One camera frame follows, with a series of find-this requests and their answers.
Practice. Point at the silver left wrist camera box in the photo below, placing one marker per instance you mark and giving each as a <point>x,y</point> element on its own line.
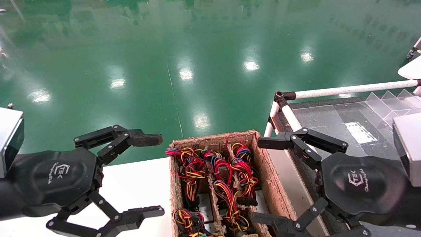
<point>8,138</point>

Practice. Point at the white frame leg pipe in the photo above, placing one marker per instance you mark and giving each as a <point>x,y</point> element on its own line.
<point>271,121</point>

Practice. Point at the long white frame pipe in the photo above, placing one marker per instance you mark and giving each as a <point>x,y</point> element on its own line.
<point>355,89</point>

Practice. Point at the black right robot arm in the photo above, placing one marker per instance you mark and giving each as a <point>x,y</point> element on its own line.
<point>412,207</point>

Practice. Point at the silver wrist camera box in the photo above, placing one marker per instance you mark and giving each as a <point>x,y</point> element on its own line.
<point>8,138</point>
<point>411,144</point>

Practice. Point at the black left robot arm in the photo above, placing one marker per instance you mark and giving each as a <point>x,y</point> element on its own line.
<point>8,200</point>

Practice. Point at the brown cardboard divider box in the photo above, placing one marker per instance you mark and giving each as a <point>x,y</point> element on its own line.
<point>268,174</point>

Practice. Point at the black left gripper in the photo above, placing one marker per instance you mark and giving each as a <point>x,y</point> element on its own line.
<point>59,177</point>

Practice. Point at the white background table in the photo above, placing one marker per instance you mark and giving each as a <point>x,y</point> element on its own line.
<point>412,69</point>

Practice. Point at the black clamp on white pipe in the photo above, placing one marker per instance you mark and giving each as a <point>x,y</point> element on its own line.
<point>412,51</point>

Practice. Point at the white conveyor edge pipe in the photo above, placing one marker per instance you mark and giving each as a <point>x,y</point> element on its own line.
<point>291,117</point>

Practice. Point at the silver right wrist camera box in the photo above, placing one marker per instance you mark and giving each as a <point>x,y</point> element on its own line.
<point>411,144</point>

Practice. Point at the clear acrylic divider rack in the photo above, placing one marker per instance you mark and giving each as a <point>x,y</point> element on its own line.
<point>388,103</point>

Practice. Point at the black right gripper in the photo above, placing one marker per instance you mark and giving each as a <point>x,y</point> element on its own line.
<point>361,184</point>

